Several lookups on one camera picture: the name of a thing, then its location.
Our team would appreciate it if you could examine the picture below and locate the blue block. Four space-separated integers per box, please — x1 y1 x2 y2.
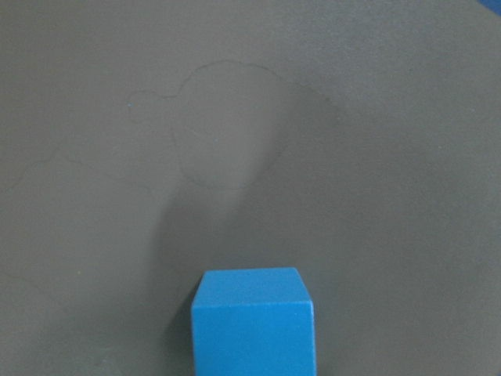
191 267 317 375

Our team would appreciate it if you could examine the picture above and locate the brown paper table cover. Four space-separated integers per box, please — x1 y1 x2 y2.
1 1 500 375

